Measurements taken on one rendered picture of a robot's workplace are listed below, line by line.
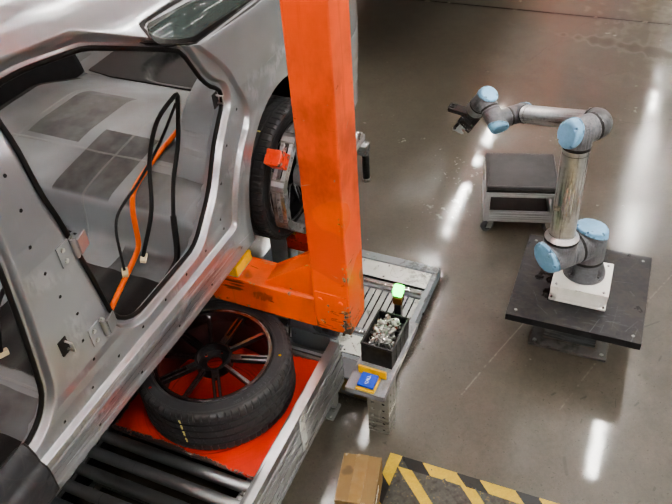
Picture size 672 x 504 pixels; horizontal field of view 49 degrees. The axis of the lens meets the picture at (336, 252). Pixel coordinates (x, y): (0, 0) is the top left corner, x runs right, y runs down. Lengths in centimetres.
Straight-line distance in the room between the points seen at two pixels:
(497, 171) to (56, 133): 235
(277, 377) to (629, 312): 165
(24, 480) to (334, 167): 138
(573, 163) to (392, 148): 217
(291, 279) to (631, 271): 171
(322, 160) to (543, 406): 167
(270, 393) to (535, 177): 207
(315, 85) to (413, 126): 298
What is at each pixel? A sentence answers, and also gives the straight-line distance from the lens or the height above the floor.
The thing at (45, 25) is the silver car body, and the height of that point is 196.
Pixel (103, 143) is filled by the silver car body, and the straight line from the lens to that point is 355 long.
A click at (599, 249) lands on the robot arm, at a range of 351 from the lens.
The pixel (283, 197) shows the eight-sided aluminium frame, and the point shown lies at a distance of 320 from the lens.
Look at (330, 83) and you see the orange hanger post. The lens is 237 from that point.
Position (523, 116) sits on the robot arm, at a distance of 357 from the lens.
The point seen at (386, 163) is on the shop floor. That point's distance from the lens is 496.
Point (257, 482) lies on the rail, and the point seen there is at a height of 39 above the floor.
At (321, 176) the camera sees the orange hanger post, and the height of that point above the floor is 132.
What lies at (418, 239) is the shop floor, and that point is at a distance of 434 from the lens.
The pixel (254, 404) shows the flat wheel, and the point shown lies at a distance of 297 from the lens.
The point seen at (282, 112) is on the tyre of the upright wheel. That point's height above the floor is 118.
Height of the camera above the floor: 282
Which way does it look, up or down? 41 degrees down
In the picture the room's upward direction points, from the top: 5 degrees counter-clockwise
